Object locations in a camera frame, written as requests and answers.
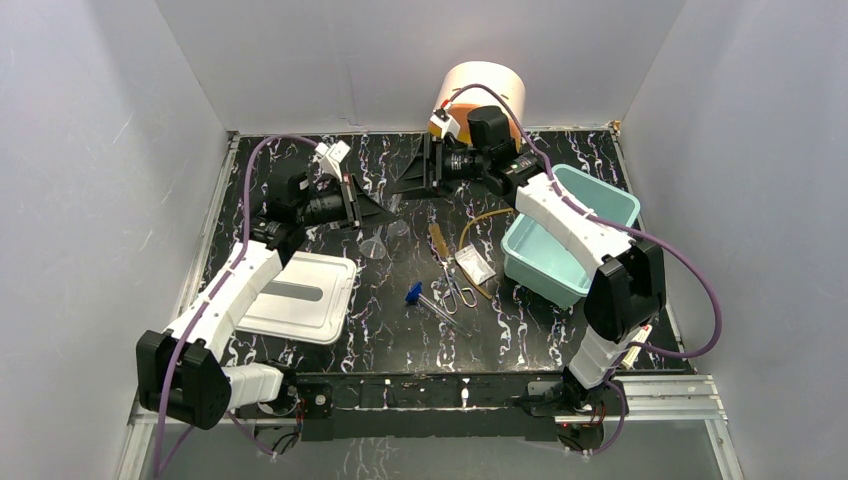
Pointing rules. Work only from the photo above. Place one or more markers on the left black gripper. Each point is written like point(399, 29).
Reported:
point(353, 203)

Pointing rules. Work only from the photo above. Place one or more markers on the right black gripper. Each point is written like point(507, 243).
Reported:
point(431, 168)

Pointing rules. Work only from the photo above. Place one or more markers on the test tube blue cap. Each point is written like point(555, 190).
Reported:
point(394, 203)

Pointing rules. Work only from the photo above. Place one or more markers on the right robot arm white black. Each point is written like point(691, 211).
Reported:
point(626, 271)

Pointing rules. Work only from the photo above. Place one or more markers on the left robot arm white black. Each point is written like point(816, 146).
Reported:
point(179, 370)

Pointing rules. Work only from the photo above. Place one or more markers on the test tube brush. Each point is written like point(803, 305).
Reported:
point(441, 248)

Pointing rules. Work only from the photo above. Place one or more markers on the clear plastic funnel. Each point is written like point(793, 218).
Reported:
point(374, 247)

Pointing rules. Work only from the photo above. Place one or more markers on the small clear beaker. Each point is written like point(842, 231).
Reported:
point(398, 241)

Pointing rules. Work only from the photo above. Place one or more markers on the small white sachet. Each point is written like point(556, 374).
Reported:
point(474, 265)

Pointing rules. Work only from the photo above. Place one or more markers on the glass tube blue tip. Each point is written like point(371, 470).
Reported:
point(444, 316)

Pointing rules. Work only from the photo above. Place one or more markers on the blue plastic clamp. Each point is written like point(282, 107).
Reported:
point(414, 294)

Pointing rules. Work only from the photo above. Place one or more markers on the white bin lid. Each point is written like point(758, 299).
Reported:
point(307, 302)

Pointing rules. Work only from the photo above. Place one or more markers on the metal scissors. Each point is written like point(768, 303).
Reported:
point(456, 294)

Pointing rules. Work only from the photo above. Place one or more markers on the teal plastic bin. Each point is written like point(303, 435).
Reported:
point(537, 261)

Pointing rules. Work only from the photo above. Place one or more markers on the round pastel drawer cabinet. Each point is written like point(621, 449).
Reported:
point(505, 82)

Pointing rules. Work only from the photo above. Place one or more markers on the small white card box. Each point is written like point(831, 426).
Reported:
point(633, 353)

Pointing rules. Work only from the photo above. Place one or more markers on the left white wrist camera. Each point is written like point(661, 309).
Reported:
point(330, 156)

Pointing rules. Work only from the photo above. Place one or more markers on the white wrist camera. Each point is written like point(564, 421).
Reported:
point(443, 125)
point(330, 156)

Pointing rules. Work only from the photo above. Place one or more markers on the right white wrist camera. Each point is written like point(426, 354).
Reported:
point(443, 125)

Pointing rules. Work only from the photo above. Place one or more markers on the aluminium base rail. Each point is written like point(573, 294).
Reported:
point(531, 405)

